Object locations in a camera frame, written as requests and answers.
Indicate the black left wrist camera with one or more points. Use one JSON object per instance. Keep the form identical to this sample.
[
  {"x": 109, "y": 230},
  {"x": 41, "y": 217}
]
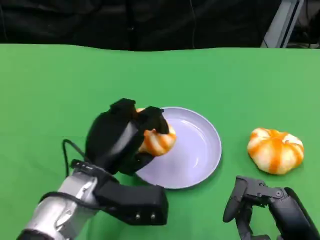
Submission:
[{"x": 132, "y": 200}]

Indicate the black backdrop curtain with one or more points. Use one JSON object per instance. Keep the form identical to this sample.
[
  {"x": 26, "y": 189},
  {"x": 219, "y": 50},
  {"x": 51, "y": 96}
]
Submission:
[{"x": 130, "y": 22}]

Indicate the green cloth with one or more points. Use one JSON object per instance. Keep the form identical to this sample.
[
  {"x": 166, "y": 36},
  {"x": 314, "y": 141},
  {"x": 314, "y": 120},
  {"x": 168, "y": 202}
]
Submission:
[{"x": 160, "y": 82}]

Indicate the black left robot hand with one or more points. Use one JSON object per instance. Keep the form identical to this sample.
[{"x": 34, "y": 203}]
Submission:
[{"x": 115, "y": 140}]

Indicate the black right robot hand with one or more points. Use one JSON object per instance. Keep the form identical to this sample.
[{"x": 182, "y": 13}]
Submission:
[{"x": 277, "y": 212}]

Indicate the orange white toy bread roll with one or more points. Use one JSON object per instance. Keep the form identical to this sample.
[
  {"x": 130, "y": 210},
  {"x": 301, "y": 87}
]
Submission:
[
  {"x": 275, "y": 151},
  {"x": 158, "y": 141}
]

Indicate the grey metal frame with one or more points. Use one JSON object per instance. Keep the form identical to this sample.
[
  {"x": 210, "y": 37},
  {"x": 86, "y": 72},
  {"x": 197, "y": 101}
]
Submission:
[{"x": 283, "y": 23}]

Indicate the lilac plate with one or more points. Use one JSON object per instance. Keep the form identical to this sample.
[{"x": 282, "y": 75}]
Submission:
[{"x": 185, "y": 150}]

